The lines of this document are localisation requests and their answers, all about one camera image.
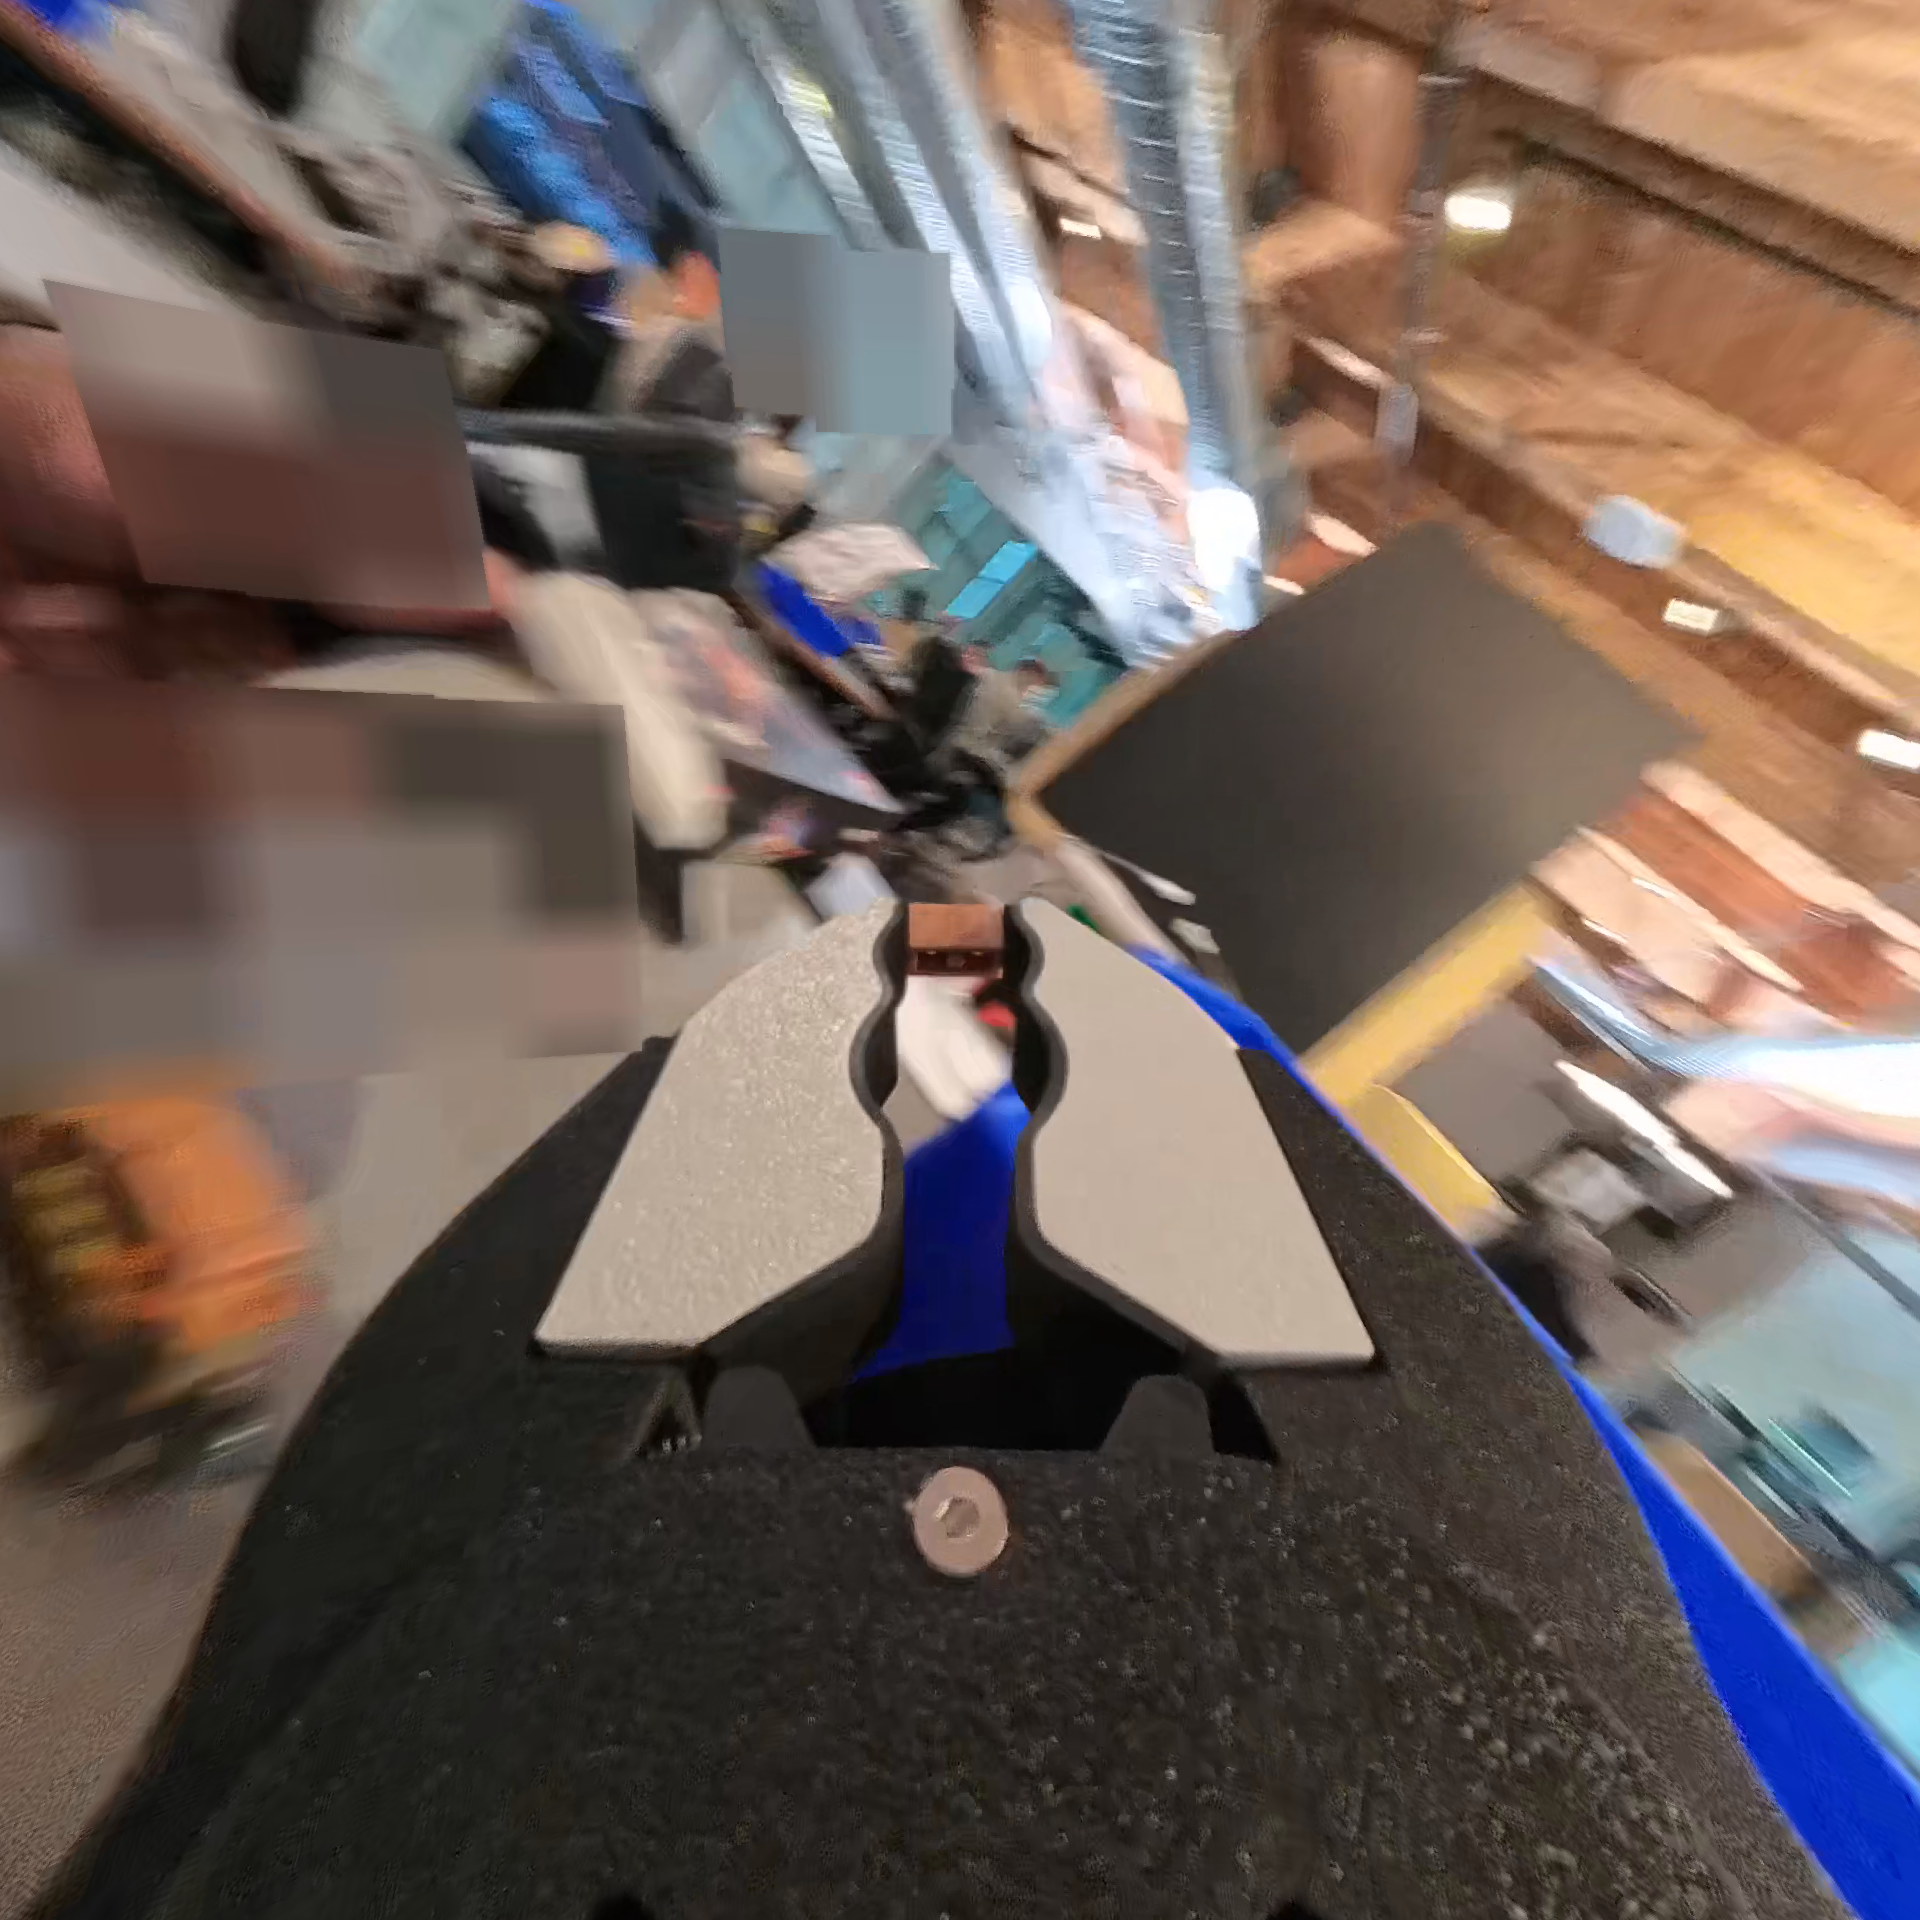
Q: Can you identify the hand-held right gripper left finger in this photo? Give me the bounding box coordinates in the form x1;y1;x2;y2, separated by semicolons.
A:
535;900;912;1362

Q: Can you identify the silver spiral ventilation duct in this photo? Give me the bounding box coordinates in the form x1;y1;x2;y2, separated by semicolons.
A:
1048;0;1285;641

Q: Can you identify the multicoloured toy brick assembly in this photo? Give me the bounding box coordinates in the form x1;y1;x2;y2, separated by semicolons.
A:
0;1092;319;1404

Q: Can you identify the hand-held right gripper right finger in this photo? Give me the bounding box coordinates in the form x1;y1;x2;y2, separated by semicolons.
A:
1006;897;1376;1373

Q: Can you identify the white ceiling sensor box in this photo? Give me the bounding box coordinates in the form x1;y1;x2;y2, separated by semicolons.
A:
1581;497;1685;572

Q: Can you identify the black board panel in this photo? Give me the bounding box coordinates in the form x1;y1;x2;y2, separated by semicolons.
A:
1012;522;1701;1057

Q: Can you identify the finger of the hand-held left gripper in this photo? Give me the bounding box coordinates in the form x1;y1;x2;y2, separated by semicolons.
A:
509;569;732;852

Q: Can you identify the brown toy brick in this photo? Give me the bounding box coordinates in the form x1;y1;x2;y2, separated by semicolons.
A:
905;903;1006;980

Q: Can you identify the printed cardboard box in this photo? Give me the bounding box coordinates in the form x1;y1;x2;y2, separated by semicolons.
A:
644;591;909;825

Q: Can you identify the blue plastic bin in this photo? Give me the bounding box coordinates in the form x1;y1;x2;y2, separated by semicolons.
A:
852;950;1920;1920

